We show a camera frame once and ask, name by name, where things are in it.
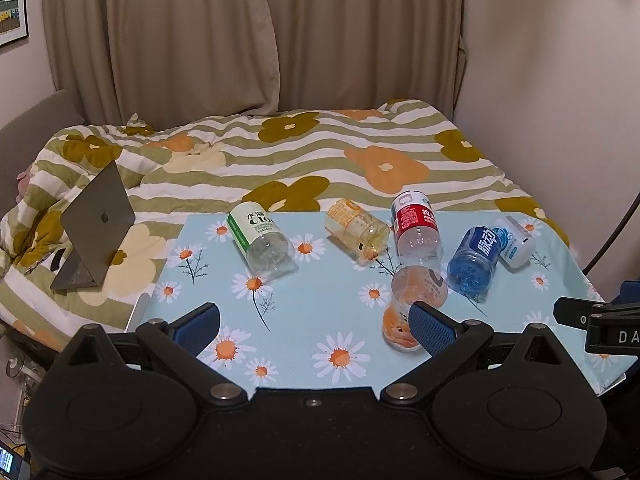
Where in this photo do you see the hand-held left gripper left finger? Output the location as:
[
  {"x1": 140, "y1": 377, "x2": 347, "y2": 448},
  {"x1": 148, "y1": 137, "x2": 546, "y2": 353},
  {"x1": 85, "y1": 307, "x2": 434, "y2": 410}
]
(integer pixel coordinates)
[{"x1": 64, "y1": 302, "x2": 249, "y2": 403}]

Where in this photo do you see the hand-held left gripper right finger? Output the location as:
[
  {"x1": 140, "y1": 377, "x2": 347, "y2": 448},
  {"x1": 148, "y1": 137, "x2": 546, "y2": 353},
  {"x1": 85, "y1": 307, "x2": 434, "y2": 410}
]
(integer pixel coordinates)
[{"x1": 381, "y1": 301, "x2": 568, "y2": 403}]

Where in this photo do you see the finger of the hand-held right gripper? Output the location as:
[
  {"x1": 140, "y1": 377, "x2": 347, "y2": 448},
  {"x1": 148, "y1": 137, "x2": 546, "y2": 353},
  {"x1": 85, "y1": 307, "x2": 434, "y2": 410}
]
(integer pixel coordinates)
[{"x1": 553, "y1": 297, "x2": 607, "y2": 331}]

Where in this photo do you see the clear cup orange label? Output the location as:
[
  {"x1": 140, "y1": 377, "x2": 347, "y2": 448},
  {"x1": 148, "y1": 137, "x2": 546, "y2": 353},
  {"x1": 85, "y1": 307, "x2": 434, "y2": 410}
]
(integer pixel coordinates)
[{"x1": 382, "y1": 265, "x2": 448, "y2": 353}]

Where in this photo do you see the blue plastic cup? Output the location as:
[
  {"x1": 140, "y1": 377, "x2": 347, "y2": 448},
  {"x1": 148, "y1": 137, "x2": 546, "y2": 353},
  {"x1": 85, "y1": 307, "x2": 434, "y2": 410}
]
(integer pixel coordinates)
[{"x1": 446, "y1": 226, "x2": 499, "y2": 294}]

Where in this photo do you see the cup white and blue label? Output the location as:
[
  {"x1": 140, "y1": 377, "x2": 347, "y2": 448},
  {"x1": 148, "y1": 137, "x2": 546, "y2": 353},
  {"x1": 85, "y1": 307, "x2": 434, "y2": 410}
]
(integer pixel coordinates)
[{"x1": 492, "y1": 215, "x2": 536, "y2": 268}]

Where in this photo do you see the clear cup red label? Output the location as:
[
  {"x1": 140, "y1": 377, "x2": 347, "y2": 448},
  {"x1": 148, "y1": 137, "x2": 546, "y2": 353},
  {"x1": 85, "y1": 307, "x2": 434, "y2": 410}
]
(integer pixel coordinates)
[{"x1": 390, "y1": 191, "x2": 444, "y2": 267}]

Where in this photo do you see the clear cup green label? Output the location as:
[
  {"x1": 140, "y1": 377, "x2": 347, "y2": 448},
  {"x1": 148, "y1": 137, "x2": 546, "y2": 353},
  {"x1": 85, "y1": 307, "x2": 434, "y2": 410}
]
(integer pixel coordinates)
[{"x1": 227, "y1": 201, "x2": 299, "y2": 283}]

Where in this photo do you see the clear cup yellow label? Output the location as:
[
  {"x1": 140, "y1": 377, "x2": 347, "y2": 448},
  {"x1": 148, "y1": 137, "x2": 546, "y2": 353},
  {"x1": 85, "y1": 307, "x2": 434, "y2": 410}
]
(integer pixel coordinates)
[{"x1": 324, "y1": 198, "x2": 391, "y2": 261}]

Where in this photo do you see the daisy print tablecloth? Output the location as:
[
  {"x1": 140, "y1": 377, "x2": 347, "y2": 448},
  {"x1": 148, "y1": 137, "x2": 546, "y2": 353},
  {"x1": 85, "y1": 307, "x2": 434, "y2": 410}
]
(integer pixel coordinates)
[{"x1": 134, "y1": 210, "x2": 627, "y2": 394}]

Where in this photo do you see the grey laptop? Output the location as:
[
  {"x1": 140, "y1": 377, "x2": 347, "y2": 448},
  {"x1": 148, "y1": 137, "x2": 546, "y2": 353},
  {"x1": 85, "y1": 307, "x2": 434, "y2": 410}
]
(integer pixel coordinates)
[{"x1": 50, "y1": 160, "x2": 137, "y2": 292}]

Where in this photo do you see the floral striped blanket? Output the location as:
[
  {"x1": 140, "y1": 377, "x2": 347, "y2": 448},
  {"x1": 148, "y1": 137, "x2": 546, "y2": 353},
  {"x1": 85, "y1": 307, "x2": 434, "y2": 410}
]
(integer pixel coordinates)
[{"x1": 0, "y1": 99, "x2": 583, "y2": 356}]

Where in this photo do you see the small device with screen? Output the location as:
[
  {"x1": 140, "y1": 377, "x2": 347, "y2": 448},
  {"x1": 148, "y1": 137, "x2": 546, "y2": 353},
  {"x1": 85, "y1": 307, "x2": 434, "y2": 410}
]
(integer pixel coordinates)
[{"x1": 0, "y1": 442, "x2": 32, "y2": 479}]

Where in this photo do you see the grey headboard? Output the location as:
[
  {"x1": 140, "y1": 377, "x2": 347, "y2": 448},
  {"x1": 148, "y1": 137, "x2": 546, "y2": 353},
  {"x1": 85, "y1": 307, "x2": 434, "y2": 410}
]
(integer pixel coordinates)
[{"x1": 0, "y1": 89, "x2": 87, "y2": 211}]

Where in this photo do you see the beige curtain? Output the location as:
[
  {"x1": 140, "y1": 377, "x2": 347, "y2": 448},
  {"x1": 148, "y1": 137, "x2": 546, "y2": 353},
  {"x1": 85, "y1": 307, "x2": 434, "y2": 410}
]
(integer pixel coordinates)
[
  {"x1": 262, "y1": 0, "x2": 467, "y2": 121},
  {"x1": 40, "y1": 0, "x2": 281, "y2": 128}
]

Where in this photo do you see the black cable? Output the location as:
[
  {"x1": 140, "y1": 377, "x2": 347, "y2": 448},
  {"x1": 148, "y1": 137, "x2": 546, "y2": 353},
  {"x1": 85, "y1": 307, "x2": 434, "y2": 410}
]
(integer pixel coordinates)
[{"x1": 582, "y1": 185, "x2": 640, "y2": 276}]

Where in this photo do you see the framed wall picture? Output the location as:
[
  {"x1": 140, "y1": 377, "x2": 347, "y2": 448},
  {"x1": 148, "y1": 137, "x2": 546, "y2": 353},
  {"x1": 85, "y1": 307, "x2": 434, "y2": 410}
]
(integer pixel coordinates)
[{"x1": 0, "y1": 0, "x2": 30, "y2": 52}]

